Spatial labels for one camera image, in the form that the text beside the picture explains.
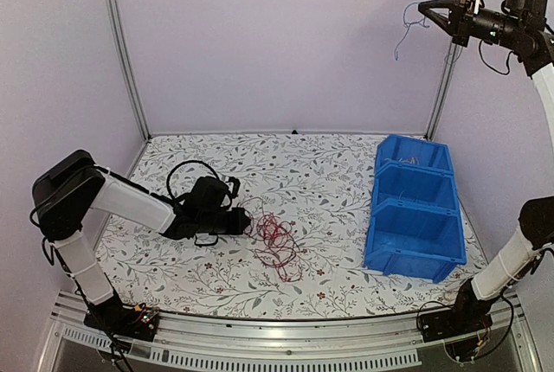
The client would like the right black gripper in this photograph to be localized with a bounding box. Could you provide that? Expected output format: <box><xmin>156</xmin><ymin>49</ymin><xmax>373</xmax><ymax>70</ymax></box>
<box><xmin>420</xmin><ymin>0</ymin><xmax>524</xmax><ymax>48</ymax></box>

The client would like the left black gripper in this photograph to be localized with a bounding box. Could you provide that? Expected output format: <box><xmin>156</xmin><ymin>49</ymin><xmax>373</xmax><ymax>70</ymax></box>
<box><xmin>198</xmin><ymin>208</ymin><xmax>249</xmax><ymax>235</ymax></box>

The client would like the red cable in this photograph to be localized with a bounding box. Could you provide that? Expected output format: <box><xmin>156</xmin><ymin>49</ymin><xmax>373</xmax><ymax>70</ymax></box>
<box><xmin>237</xmin><ymin>196</ymin><xmax>304</xmax><ymax>283</ymax></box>

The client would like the blue cable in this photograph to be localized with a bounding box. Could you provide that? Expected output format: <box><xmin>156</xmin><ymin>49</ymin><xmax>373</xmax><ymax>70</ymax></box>
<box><xmin>392</xmin><ymin>2</ymin><xmax>432</xmax><ymax>61</ymax></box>

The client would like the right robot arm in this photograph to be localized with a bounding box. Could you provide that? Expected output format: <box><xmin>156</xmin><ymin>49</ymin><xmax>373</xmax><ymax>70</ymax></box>
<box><xmin>416</xmin><ymin>0</ymin><xmax>553</xmax><ymax>334</ymax></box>

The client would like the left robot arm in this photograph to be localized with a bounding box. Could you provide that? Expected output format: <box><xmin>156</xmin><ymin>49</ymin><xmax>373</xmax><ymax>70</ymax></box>
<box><xmin>29</xmin><ymin>150</ymin><xmax>251</xmax><ymax>332</ymax></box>

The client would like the floral table mat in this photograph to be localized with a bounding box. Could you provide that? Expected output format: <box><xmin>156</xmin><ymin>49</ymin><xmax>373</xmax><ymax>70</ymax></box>
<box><xmin>96</xmin><ymin>134</ymin><xmax>486</xmax><ymax>319</ymax></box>

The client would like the blue three-compartment bin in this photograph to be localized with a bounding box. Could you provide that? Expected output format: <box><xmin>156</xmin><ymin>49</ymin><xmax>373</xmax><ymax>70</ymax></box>
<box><xmin>364</xmin><ymin>135</ymin><xmax>467</xmax><ymax>283</ymax></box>

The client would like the right aluminium frame post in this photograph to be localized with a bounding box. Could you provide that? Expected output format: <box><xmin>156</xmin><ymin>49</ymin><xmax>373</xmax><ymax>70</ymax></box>
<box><xmin>425</xmin><ymin>0</ymin><xmax>472</xmax><ymax>141</ymax></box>

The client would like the aluminium frame post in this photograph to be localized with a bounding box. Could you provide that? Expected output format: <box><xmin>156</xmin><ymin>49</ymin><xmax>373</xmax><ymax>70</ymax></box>
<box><xmin>105</xmin><ymin>0</ymin><xmax>151</xmax><ymax>141</ymax></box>
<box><xmin>425</xmin><ymin>0</ymin><xmax>472</xmax><ymax>141</ymax></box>

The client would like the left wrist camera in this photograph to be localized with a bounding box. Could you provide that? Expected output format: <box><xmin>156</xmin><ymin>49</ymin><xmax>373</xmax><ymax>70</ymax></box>
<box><xmin>225</xmin><ymin>176</ymin><xmax>241</xmax><ymax>202</ymax></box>

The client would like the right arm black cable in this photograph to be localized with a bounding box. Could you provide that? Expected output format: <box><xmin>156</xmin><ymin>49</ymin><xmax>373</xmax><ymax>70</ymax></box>
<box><xmin>471</xmin><ymin>0</ymin><xmax>516</xmax><ymax>75</ymax></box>

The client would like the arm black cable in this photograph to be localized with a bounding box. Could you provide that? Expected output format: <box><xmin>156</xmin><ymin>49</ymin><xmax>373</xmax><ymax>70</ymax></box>
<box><xmin>166</xmin><ymin>160</ymin><xmax>224</xmax><ymax>247</ymax></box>
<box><xmin>471</xmin><ymin>0</ymin><xmax>516</xmax><ymax>75</ymax></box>

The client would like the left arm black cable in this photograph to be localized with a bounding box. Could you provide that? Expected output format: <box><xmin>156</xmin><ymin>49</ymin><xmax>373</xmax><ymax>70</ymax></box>
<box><xmin>166</xmin><ymin>160</ymin><xmax>224</xmax><ymax>247</ymax></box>

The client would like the aluminium front rail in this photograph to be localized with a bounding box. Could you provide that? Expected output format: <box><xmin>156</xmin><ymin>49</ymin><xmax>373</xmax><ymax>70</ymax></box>
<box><xmin>37</xmin><ymin>292</ymin><xmax>543</xmax><ymax>371</ymax></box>

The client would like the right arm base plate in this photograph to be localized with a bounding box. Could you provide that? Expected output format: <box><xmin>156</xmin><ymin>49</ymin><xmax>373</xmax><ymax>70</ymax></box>
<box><xmin>416</xmin><ymin>309</ymin><xmax>493</xmax><ymax>343</ymax></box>

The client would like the left aluminium frame post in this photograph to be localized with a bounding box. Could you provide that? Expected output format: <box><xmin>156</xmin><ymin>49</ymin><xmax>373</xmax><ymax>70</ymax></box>
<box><xmin>105</xmin><ymin>0</ymin><xmax>151</xmax><ymax>141</ymax></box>

